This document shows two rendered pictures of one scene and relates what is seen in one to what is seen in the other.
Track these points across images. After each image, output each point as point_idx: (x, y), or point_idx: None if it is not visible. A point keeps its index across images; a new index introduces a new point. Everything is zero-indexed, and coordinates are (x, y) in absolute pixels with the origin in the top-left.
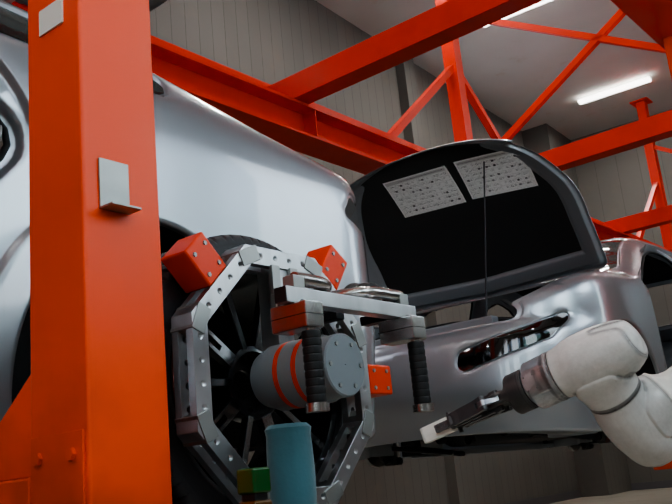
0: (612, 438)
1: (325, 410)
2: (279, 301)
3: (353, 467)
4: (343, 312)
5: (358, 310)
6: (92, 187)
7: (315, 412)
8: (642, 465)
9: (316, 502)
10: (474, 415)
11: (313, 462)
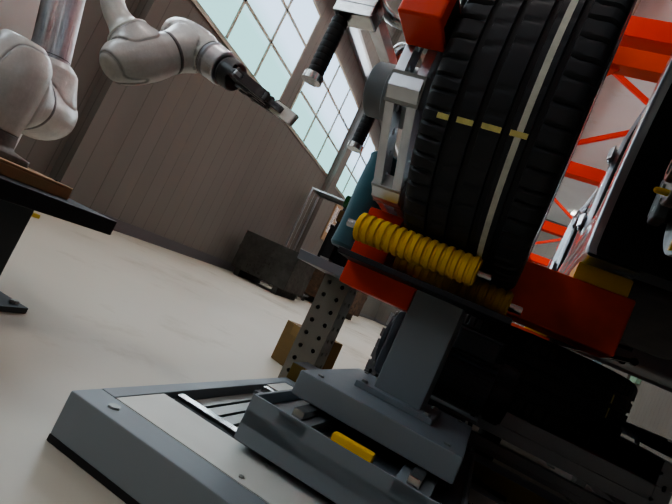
0: (158, 81)
1: (347, 147)
2: None
3: (378, 149)
4: (385, 55)
5: (375, 47)
6: None
7: (356, 149)
8: (125, 84)
9: (349, 202)
10: (258, 104)
11: (360, 176)
